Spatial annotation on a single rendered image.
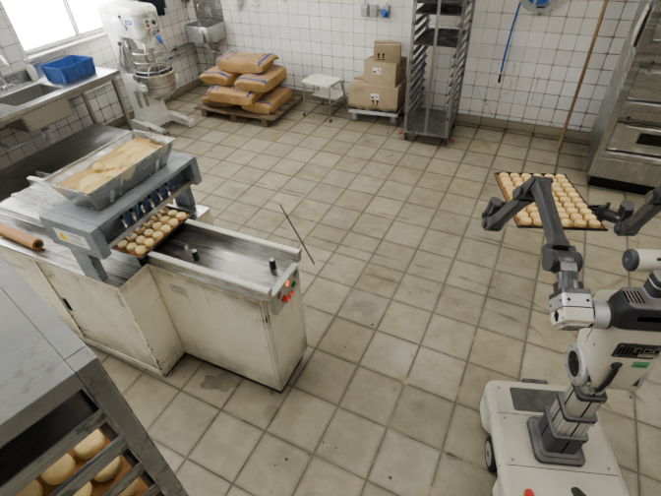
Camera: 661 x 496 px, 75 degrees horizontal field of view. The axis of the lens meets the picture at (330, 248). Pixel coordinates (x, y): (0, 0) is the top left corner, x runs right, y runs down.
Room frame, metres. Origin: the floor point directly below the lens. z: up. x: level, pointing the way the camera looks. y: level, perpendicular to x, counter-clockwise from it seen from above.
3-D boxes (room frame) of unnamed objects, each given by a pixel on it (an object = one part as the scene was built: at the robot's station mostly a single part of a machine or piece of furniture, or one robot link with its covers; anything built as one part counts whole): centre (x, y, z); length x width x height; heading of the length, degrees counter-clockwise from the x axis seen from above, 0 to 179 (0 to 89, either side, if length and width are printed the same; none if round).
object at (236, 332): (1.64, 0.56, 0.45); 0.70 x 0.34 x 0.90; 64
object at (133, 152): (1.86, 1.01, 1.28); 0.54 x 0.27 x 0.06; 154
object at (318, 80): (5.38, -0.04, 0.23); 0.45 x 0.45 x 0.46; 54
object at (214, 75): (5.76, 1.20, 0.47); 0.72 x 0.42 x 0.17; 152
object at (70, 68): (4.58, 2.55, 0.95); 0.40 x 0.30 x 0.14; 155
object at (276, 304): (1.48, 0.23, 0.77); 0.24 x 0.04 x 0.14; 154
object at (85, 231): (1.86, 1.01, 1.01); 0.72 x 0.33 x 0.34; 154
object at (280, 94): (5.50, 0.70, 0.19); 0.72 x 0.42 x 0.15; 156
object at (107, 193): (1.86, 1.01, 1.25); 0.56 x 0.29 x 0.14; 154
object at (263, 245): (2.04, 1.05, 0.87); 2.01 x 0.03 x 0.07; 64
